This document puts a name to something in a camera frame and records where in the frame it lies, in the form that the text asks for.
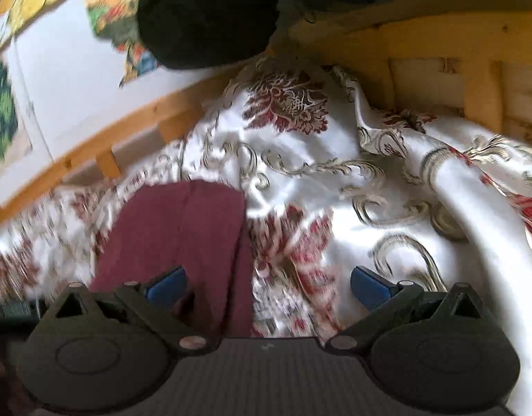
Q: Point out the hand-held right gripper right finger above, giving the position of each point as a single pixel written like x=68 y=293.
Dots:
x=370 y=288

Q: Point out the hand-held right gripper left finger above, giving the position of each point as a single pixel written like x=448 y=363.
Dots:
x=165 y=288

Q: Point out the maroon long-sleeve sweater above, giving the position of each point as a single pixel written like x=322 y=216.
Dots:
x=179 y=229

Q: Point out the floral white satin bedspread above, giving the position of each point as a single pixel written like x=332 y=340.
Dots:
x=378 y=208

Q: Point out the black cloth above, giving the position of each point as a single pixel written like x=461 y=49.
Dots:
x=214 y=13

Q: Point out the white wall pipe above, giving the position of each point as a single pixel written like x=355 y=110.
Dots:
x=34 y=104

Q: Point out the cartoon figure wall poster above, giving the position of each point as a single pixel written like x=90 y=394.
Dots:
x=3 y=112

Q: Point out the wooden bed frame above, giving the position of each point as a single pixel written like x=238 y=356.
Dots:
x=422 y=39

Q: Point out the floral colourful wall poster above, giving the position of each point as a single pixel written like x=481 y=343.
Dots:
x=114 y=21

